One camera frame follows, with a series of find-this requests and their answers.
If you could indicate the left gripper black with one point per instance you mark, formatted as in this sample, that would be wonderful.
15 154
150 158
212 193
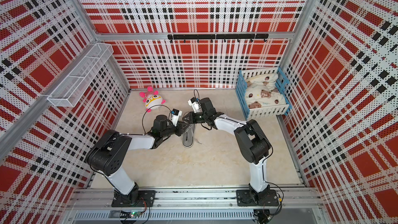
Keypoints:
180 128

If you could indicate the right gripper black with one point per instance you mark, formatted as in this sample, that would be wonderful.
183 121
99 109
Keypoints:
191 115

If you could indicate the grey shoelace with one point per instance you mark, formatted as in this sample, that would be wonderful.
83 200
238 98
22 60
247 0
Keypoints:
192 133

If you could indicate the grey canvas sneaker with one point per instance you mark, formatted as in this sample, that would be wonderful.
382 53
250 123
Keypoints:
188 138

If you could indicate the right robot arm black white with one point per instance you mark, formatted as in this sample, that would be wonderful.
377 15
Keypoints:
252 142

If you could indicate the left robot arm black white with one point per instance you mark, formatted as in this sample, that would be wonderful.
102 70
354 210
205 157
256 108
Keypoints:
107 155

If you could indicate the white pink plush toy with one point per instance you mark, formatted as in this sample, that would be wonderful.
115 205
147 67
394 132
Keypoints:
151 99

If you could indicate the white printed cloth bundle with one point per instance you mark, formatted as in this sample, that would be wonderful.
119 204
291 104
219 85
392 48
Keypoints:
262 92

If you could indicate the blue white slatted crate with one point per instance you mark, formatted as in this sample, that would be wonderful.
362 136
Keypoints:
281 84

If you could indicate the green circuit board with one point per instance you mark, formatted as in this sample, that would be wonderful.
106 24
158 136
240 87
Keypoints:
130 214

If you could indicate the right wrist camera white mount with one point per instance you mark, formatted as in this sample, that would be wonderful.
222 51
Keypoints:
194 103

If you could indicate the black hook rail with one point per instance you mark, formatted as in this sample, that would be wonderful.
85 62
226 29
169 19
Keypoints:
186 37

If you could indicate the white wire mesh basket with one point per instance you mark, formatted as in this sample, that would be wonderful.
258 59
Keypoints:
71 89

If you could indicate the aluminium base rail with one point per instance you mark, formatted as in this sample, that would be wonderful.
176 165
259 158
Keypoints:
202 205

